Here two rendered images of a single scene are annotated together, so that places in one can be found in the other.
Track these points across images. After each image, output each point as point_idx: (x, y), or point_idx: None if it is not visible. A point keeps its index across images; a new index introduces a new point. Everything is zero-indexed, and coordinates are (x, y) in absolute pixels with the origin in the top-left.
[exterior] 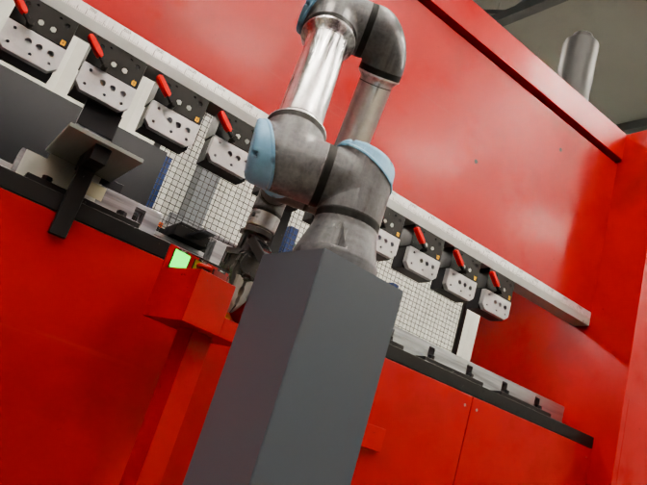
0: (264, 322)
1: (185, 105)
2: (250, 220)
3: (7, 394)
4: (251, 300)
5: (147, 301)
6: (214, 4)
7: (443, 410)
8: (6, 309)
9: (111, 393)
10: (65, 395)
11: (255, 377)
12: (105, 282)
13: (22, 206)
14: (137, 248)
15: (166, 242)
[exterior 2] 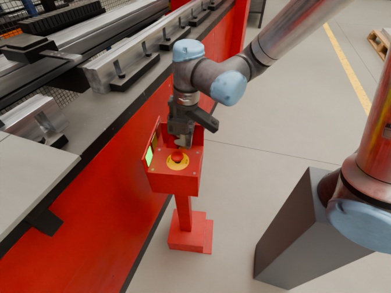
0: (327, 246)
1: None
2: (185, 104)
3: (111, 250)
4: (309, 235)
5: (151, 187)
6: None
7: (209, 46)
8: (78, 260)
9: (136, 196)
10: (126, 219)
11: (323, 257)
12: (99, 189)
13: (7, 263)
14: (95, 158)
15: (103, 133)
